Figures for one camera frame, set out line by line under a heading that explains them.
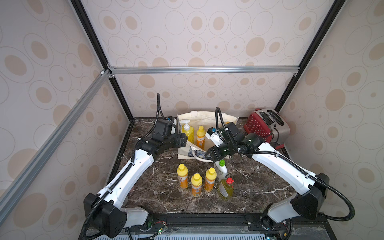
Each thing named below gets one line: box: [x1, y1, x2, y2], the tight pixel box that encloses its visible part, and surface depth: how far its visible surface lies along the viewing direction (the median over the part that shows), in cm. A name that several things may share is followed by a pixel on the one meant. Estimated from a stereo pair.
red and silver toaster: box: [244, 108, 291, 150], surface depth 95 cm
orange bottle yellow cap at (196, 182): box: [190, 173, 203, 197], surface depth 69 cm
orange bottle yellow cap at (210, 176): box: [204, 167, 217, 192], surface depth 71 cm
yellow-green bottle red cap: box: [219, 177, 234, 199], surface depth 73 cm
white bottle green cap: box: [214, 159, 228, 182], surface depth 79 cm
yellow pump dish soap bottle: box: [179, 119, 195, 144], surface depth 86 cm
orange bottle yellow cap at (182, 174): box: [176, 163, 189, 189], surface depth 72 cm
